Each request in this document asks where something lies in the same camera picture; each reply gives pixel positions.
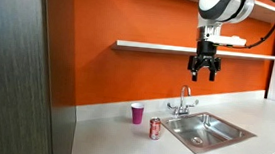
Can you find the white wall shelf near ceiling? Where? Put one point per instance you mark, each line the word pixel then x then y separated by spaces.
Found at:
pixel 267 9

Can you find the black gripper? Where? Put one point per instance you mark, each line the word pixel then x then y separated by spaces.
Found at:
pixel 206 53

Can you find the purple plastic cup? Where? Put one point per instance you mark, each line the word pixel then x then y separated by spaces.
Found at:
pixel 137 114

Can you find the dark wood cabinet panel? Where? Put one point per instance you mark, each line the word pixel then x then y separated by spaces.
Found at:
pixel 11 69

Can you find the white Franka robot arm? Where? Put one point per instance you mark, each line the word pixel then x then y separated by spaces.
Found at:
pixel 217 5

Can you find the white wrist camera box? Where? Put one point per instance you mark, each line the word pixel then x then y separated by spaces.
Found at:
pixel 229 40

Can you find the long white wall shelf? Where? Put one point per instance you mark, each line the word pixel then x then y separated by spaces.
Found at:
pixel 153 47

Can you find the chrome faucet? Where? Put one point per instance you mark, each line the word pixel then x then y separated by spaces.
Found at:
pixel 183 106

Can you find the red soda can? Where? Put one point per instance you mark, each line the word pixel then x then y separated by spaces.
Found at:
pixel 155 128

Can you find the stainless steel sink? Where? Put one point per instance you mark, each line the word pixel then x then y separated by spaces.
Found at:
pixel 186 128

